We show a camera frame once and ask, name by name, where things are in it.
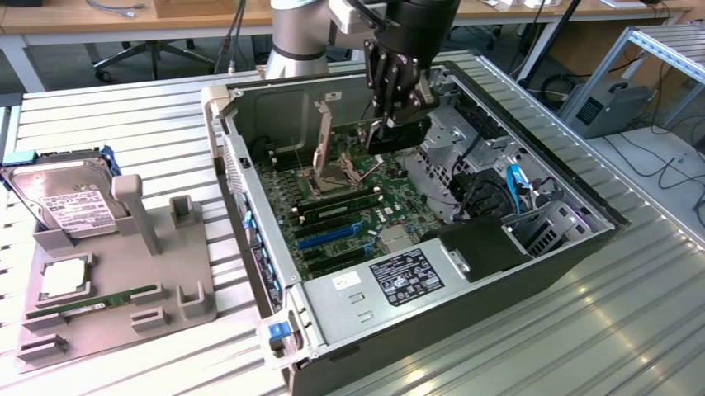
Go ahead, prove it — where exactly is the grey network cable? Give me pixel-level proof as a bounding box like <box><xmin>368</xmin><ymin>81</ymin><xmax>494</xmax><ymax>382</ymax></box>
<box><xmin>85</xmin><ymin>0</ymin><xmax>148</xmax><ymax>18</ymax></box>

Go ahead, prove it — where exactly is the open black PC case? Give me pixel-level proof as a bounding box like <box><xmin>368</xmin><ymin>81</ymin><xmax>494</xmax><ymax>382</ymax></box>
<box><xmin>199</xmin><ymin>60</ymin><xmax>633</xmax><ymax>396</ymax></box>

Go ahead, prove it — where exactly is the black plastic air shroud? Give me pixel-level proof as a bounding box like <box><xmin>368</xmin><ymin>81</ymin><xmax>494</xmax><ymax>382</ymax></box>
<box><xmin>420</xmin><ymin>216</ymin><xmax>534</xmax><ymax>284</ymax></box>

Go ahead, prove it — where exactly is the open metal socket cover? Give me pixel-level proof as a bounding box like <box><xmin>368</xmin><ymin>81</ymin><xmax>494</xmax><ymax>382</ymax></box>
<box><xmin>336</xmin><ymin>153</ymin><xmax>381</xmax><ymax>183</ymax></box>

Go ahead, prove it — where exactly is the silver chipset heatsink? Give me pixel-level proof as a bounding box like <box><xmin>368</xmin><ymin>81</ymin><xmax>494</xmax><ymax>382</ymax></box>
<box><xmin>379</xmin><ymin>226</ymin><xmax>415</xmax><ymax>253</ymax></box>

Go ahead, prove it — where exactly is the silver hard disk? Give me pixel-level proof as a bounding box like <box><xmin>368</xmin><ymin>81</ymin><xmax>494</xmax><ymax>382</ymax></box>
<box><xmin>0</xmin><ymin>158</ymin><xmax>132</xmax><ymax>241</ymax></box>

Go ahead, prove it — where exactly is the green RAM stick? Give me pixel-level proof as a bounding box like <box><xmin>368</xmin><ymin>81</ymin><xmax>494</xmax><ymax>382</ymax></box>
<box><xmin>299</xmin><ymin>193</ymin><xmax>383</xmax><ymax>219</ymax></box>
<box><xmin>24</xmin><ymin>284</ymin><xmax>160</xmax><ymax>322</ymax></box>

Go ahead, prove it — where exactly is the silver CPU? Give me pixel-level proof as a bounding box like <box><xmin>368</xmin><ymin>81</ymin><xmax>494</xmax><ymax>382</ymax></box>
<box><xmin>37</xmin><ymin>259</ymin><xmax>90</xmax><ymax>303</ymax></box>

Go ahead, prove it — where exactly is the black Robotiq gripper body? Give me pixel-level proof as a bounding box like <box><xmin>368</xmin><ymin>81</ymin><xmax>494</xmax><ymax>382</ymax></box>
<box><xmin>373</xmin><ymin>0</ymin><xmax>462</xmax><ymax>68</ymax></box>

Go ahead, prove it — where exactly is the black expansion slot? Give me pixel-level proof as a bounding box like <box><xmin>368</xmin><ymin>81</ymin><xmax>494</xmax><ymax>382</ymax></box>
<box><xmin>303</xmin><ymin>246</ymin><xmax>368</xmax><ymax>269</ymax></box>
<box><xmin>305</xmin><ymin>256</ymin><xmax>371</xmax><ymax>278</ymax></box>
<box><xmin>291</xmin><ymin>216</ymin><xmax>355</xmax><ymax>240</ymax></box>

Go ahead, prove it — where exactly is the silver metal drive cage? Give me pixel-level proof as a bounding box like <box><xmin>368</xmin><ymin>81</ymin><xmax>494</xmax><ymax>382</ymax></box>
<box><xmin>404</xmin><ymin>68</ymin><xmax>531</xmax><ymax>219</ymax></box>

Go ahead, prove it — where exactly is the dark camera cable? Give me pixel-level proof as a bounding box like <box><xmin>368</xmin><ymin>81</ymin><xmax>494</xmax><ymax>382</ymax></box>
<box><xmin>349</xmin><ymin>0</ymin><xmax>389</xmax><ymax>31</ymax></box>

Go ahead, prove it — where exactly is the thin metal locking lever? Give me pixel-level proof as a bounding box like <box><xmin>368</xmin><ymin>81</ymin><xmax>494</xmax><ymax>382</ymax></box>
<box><xmin>288</xmin><ymin>139</ymin><xmax>311</xmax><ymax>178</ymax></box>

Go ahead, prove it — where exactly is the silver disk bay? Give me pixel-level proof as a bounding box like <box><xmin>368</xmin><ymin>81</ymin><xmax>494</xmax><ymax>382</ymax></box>
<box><xmin>500</xmin><ymin>200</ymin><xmax>596</xmax><ymax>259</ymax></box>

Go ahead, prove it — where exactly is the green motherboard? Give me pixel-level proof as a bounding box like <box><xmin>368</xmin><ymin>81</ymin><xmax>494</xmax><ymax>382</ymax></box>
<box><xmin>249</xmin><ymin>134</ymin><xmax>447</xmax><ymax>281</ymax></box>

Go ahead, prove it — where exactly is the blue expansion slot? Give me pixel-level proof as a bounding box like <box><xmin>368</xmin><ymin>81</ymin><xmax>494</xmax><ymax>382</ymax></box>
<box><xmin>296</xmin><ymin>228</ymin><xmax>357</xmax><ymax>250</ymax></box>

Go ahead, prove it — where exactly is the blue SATA wire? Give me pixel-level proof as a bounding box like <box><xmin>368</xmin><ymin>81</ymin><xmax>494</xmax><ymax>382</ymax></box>
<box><xmin>503</xmin><ymin>163</ymin><xmax>532</xmax><ymax>218</ymax></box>

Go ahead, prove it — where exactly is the black office chair base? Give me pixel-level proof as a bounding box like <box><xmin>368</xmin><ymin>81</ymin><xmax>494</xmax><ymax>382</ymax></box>
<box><xmin>90</xmin><ymin>39</ymin><xmax>219</xmax><ymax>82</ymax></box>
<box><xmin>448</xmin><ymin>24</ymin><xmax>502</xmax><ymax>50</ymax></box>

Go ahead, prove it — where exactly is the grey control box with handle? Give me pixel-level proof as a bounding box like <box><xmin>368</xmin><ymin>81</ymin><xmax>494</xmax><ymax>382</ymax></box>
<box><xmin>558</xmin><ymin>78</ymin><xmax>654</xmax><ymax>139</ymax></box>

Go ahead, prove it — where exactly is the wooden desk white frame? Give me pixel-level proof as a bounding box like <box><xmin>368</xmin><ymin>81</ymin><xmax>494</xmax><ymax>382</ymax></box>
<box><xmin>0</xmin><ymin>0</ymin><xmax>275</xmax><ymax>94</ymax></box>
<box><xmin>450</xmin><ymin>0</ymin><xmax>695</xmax><ymax>82</ymax></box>

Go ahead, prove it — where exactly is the CPU socket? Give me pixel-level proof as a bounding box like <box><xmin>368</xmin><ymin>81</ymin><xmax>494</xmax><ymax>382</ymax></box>
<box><xmin>300</xmin><ymin>164</ymin><xmax>355</xmax><ymax>202</ymax></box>

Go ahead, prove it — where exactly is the graphics card with metal bracket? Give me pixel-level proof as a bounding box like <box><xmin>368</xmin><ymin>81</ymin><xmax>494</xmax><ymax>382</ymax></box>
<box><xmin>311</xmin><ymin>100</ymin><xmax>432</xmax><ymax>171</ymax></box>

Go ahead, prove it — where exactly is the blue disk caddy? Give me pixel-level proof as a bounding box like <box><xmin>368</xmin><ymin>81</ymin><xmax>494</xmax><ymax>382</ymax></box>
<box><xmin>0</xmin><ymin>144</ymin><xmax>122</xmax><ymax>195</ymax></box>

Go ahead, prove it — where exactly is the black power cable bundle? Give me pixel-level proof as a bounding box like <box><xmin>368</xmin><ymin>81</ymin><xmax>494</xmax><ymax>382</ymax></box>
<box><xmin>446</xmin><ymin>167</ymin><xmax>516</xmax><ymax>219</ymax></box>

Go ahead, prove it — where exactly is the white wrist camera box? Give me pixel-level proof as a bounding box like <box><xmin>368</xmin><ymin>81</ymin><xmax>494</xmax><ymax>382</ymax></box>
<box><xmin>327</xmin><ymin>0</ymin><xmax>387</xmax><ymax>36</ymax></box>

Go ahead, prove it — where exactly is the aluminium profile frame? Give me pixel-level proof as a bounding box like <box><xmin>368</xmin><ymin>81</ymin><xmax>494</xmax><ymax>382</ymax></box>
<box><xmin>560</xmin><ymin>24</ymin><xmax>705</xmax><ymax>125</ymax></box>

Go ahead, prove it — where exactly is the grey hanging cable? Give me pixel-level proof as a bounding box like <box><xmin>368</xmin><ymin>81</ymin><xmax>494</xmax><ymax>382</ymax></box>
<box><xmin>219</xmin><ymin>0</ymin><xmax>248</xmax><ymax>76</ymax></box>

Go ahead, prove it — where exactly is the brown cardboard box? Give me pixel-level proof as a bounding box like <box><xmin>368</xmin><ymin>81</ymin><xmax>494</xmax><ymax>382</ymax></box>
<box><xmin>154</xmin><ymin>0</ymin><xmax>236</xmax><ymax>19</ymax></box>

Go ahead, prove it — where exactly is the silver power supply unit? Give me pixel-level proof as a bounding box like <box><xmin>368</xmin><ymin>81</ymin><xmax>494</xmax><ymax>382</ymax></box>
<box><xmin>296</xmin><ymin>238</ymin><xmax>483</xmax><ymax>347</ymax></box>

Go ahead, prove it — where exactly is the grey parts rack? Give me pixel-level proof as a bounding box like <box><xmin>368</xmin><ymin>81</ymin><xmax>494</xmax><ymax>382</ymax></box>
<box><xmin>13</xmin><ymin>172</ymin><xmax>220</xmax><ymax>375</ymax></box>

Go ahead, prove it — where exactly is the black stand pole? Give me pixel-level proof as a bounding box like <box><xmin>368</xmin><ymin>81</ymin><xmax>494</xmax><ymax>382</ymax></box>
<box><xmin>516</xmin><ymin>0</ymin><xmax>583</xmax><ymax>88</ymax></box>

